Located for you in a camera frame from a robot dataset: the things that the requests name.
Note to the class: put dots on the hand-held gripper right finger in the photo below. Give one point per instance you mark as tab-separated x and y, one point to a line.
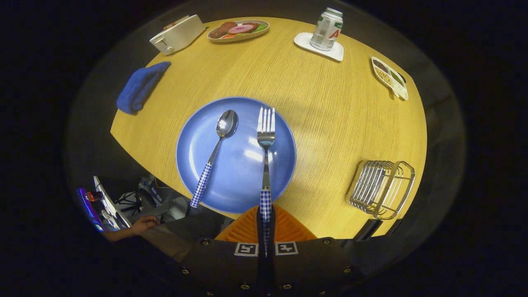
305	268

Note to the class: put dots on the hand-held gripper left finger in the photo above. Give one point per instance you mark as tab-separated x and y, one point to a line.
231	268

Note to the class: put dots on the blue round plate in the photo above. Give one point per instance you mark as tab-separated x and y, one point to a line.
239	177

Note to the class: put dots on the laptop with lit screen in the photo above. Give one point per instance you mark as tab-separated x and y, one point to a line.
93	210

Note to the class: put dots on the blue folded towel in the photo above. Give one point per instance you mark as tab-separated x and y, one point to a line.
140	86

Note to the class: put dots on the white divided snack tray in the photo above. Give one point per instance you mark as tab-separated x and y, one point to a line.
387	78

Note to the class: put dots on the white square coaster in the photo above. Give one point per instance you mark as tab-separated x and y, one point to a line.
336	53

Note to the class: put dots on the beige food plate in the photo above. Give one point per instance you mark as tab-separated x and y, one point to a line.
243	37

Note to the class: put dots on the white toaster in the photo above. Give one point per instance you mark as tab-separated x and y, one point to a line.
177	37

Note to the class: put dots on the white drink bottle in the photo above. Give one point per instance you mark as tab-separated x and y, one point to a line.
326	31

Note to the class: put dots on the brown meat piece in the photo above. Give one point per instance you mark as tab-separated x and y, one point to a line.
222	30

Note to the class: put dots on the pink ham slice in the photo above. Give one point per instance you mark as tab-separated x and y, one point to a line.
241	29

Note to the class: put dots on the green lettuce leaf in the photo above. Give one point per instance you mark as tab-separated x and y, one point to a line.
260	28

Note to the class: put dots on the toasted bread slice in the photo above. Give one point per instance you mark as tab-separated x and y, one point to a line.
176	22

